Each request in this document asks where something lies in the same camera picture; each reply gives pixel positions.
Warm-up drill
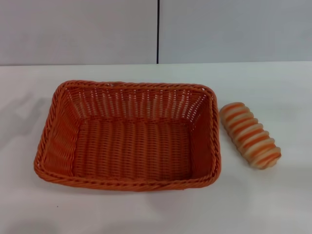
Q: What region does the orange woven rectangular basket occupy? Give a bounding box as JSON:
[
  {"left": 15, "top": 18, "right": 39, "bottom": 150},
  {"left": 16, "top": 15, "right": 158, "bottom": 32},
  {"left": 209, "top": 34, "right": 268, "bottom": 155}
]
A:
[{"left": 33, "top": 80, "right": 222, "bottom": 192}]

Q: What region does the orange striped bread roll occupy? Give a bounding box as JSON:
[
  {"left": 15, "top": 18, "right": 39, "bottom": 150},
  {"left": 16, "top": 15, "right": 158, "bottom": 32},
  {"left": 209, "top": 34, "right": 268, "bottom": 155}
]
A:
[{"left": 219, "top": 102, "right": 282, "bottom": 170}]

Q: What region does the black vertical wall strip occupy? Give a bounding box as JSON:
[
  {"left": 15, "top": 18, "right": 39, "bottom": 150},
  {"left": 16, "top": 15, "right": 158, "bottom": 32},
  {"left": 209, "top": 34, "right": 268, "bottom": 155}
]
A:
[{"left": 156, "top": 0, "right": 160, "bottom": 65}]

